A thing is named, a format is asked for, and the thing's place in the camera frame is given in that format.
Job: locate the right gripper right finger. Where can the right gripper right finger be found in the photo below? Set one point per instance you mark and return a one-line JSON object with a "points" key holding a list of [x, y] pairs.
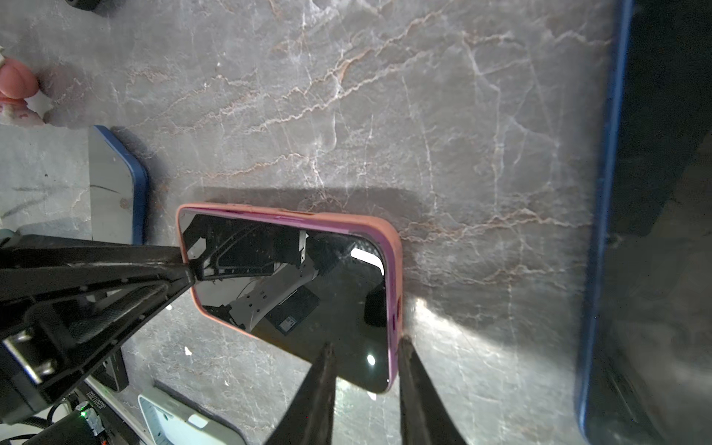
{"points": [[423, 417]]}

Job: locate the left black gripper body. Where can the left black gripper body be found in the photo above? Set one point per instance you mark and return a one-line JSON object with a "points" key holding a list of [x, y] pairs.
{"points": [[22, 389]]}

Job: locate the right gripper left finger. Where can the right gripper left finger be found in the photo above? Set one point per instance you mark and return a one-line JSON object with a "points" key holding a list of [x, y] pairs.
{"points": [[310, 417]]}

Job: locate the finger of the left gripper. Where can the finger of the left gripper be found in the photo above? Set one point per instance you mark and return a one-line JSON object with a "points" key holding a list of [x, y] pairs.
{"points": [[50, 268], [56, 340]]}

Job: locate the blue-edged phone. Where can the blue-edged phone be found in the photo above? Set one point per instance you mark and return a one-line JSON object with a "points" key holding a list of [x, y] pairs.
{"points": [[644, 364], [118, 185]]}

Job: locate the purple-edged black phone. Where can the purple-edged black phone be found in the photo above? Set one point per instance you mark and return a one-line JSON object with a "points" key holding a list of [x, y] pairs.
{"points": [[295, 300]]}

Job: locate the pink phone case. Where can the pink phone case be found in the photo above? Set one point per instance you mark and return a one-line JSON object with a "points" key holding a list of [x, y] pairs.
{"points": [[396, 278]]}

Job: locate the light blue phone case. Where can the light blue phone case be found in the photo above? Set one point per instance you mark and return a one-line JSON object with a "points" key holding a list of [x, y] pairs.
{"points": [[171, 422]]}

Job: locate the small pink figurine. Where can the small pink figurine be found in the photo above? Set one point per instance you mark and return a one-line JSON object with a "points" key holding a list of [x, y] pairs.
{"points": [[23, 104]]}

